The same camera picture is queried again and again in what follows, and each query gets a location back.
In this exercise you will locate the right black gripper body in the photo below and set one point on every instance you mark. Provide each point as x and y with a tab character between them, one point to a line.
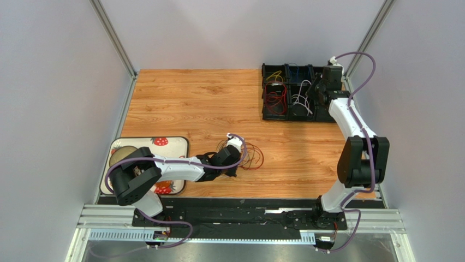
314	91

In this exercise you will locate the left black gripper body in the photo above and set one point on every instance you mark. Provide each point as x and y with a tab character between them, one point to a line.
230	171

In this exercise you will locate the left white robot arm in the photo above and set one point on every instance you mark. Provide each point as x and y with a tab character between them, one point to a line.
131	179

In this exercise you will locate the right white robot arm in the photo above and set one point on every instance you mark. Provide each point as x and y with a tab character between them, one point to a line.
363	160

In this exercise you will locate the black six-compartment bin organizer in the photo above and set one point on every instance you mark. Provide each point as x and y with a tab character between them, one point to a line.
285	97

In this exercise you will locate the strawberry pattern tray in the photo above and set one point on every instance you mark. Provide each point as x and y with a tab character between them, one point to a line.
174	147

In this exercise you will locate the orange transparent cup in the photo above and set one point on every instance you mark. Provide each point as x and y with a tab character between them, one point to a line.
164	187

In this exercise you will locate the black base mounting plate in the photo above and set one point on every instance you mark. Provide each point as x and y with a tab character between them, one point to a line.
248	219

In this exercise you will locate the grey ceramic bowl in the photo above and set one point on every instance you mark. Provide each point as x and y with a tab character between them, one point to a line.
119	153

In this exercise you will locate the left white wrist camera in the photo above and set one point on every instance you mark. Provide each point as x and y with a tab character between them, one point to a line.
235	140

